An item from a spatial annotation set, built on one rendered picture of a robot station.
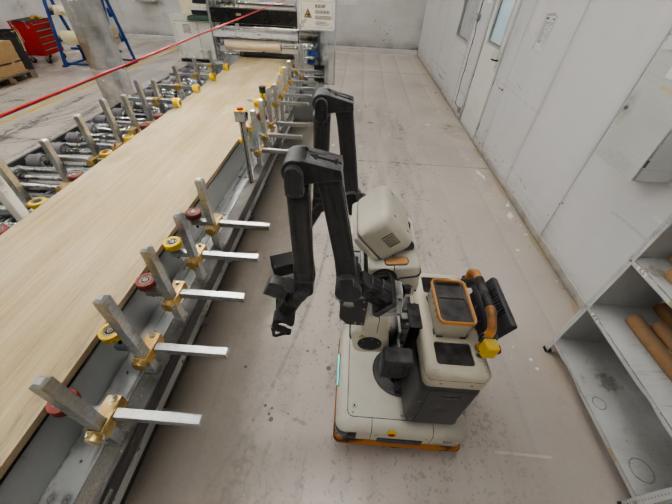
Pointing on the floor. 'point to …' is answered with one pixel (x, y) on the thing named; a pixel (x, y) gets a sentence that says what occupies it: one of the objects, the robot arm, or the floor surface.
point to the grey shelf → (627, 369)
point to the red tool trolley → (36, 37)
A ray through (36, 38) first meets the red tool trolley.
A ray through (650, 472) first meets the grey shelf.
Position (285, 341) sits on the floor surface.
